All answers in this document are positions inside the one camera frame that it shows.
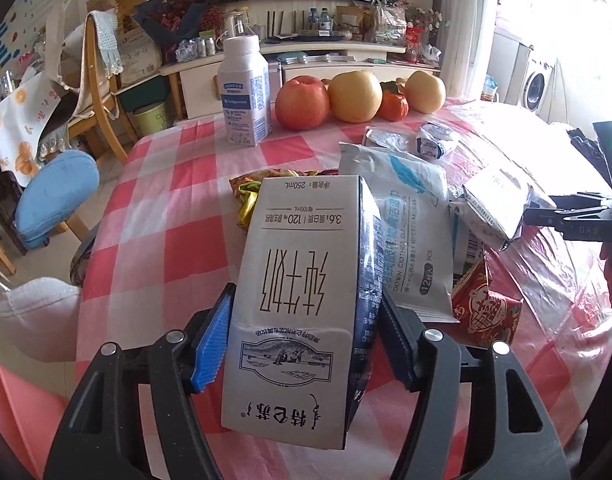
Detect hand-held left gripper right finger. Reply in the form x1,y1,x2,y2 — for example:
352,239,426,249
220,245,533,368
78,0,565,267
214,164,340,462
378,290,571,480

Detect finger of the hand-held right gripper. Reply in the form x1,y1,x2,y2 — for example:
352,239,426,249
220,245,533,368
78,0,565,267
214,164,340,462
524,207,612,242
550,191,612,211

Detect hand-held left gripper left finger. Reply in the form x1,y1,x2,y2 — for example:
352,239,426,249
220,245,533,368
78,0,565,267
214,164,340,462
43,282,237,480

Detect small white box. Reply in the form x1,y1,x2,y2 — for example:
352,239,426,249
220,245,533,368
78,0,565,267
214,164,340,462
460,165,556,251

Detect white milk carton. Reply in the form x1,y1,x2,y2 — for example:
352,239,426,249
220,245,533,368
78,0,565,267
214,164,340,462
221,174,384,451

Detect white blue plastic pouch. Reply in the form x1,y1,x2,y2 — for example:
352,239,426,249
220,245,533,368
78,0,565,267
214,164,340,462
416,122,460,162

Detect red snack packet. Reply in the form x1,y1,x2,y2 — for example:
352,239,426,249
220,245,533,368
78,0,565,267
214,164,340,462
451,257,524,346

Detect white blue printed wrapper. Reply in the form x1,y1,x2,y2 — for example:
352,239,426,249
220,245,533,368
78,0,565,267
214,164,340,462
448,185,486,273

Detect white washing machine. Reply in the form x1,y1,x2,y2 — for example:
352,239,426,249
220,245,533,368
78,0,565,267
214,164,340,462
523,57,556,111

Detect white feather print wipes packet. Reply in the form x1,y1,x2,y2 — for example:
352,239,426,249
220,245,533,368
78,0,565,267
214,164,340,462
338,141,461,323

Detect pink white checked tablecloth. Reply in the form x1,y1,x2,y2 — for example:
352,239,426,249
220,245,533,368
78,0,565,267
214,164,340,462
68,95,612,480

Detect yellow crumpled wrapper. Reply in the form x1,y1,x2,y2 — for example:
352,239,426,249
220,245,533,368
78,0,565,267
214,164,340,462
229,167,337,231

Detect white cushion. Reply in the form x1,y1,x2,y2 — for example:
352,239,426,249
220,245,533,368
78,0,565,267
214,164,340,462
0,282,82,361

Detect silver foil packet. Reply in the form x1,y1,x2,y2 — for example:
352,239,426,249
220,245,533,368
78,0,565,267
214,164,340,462
363,126,424,153

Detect pink chair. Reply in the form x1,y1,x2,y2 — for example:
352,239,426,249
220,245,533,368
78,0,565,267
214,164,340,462
0,350,72,480

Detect orange tangerine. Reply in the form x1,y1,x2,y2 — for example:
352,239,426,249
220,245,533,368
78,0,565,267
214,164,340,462
377,91,409,122

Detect blue cushion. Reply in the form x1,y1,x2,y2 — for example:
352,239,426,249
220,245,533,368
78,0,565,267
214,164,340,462
15,150,101,251

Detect light green bin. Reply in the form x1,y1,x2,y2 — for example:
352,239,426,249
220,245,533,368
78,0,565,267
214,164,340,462
131,101,174,137

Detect dried flowers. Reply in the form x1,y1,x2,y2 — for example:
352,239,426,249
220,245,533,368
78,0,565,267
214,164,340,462
411,7,449,31

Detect large yellow pear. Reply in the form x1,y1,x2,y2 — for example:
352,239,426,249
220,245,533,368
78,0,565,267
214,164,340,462
328,71,383,123

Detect white milk bottle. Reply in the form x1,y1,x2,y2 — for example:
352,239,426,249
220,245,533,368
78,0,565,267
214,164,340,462
217,35,273,148

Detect red apple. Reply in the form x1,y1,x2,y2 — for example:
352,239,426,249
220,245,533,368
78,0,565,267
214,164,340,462
276,75,331,131

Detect wooden chair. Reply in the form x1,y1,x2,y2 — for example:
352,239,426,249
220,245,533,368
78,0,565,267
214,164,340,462
83,12,142,163

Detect clear plastic bag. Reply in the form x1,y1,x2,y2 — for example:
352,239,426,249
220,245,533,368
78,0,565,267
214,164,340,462
371,0,409,46

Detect cream television cabinet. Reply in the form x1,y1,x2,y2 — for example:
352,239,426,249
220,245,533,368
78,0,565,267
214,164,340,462
161,35,439,121

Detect orange fruit print cloth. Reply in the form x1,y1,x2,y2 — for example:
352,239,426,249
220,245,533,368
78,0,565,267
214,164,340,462
0,72,62,186

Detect brown cardboard boxes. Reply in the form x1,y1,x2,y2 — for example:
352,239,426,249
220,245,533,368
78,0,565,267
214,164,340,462
335,5,371,41

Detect white cardboard box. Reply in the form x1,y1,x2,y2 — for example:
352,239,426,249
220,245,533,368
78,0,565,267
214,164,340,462
117,27,163,86

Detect white tote bag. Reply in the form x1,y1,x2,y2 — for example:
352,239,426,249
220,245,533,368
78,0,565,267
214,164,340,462
46,0,124,121

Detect glass jar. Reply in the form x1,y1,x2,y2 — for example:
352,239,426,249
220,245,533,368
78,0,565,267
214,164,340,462
226,7,251,41

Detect pale knit cloth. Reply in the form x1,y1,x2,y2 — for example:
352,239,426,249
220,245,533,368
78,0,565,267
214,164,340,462
88,10,124,76

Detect dark wrapped flower bouquet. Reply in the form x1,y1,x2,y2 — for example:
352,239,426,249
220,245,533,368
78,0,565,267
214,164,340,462
133,0,211,61

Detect colourful wall poster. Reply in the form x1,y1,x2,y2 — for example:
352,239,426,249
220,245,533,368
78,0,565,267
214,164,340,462
0,0,72,91

